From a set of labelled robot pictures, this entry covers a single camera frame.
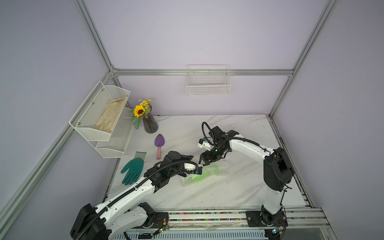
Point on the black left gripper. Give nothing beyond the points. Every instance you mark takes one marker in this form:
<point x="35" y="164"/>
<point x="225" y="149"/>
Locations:
<point x="186" y="157"/>

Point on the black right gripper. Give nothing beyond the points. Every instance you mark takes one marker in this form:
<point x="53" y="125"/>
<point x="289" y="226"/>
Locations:
<point x="204" y="156"/>

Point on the green plastic wine glass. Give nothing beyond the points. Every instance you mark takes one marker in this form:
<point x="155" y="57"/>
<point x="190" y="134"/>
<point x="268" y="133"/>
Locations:
<point x="191" y="179"/>

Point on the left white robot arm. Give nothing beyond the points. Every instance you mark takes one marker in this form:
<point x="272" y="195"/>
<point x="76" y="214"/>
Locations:
<point x="128" y="209"/>

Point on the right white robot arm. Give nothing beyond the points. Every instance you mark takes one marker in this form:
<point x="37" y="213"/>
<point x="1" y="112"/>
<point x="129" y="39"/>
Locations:
<point x="278" y="170"/>

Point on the green white garden glove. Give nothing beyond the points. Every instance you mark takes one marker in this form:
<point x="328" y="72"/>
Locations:
<point x="133" y="169"/>

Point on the ribbed smoky glass vase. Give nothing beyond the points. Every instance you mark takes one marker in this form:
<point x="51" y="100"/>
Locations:
<point x="150" y="124"/>

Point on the lower white mesh basket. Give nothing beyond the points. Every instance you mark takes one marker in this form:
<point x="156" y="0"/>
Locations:
<point x="116" y="146"/>

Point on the yellow sunflower bouquet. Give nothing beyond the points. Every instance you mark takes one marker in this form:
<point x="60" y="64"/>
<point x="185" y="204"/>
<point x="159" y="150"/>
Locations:
<point x="141" y="112"/>

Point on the beige cloth in basket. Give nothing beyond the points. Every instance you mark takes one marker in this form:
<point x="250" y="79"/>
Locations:
<point x="110" y="115"/>

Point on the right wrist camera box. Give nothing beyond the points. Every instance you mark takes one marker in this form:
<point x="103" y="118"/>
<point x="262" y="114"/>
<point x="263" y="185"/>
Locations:
<point x="204" y="144"/>

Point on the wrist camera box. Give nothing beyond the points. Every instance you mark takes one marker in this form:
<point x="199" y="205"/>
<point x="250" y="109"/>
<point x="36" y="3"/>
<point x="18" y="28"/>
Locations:
<point x="194" y="169"/>
<point x="204" y="144"/>

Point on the purple trowel pink handle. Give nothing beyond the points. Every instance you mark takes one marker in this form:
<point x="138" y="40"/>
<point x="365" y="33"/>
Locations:
<point x="159" y="142"/>

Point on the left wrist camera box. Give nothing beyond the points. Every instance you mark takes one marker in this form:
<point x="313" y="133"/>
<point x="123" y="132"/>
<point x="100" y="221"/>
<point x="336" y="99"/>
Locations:
<point x="194" y="169"/>

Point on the white mesh wall basket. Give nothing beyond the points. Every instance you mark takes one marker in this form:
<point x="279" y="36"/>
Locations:
<point x="97" y="118"/>

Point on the horizontal aluminium back rail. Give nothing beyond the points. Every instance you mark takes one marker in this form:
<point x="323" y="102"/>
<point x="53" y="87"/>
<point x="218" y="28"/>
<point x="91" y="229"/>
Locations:
<point x="185" y="72"/>

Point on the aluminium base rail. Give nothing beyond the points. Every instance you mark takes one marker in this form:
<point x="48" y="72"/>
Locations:
<point x="301" y="223"/>

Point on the right aluminium frame post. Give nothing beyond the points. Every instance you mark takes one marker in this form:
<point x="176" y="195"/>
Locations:
<point x="319" y="26"/>

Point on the aluminium frame post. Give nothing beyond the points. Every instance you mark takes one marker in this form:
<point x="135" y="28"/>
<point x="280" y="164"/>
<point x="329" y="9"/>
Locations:
<point x="90" y="25"/>
<point x="319" y="26"/>

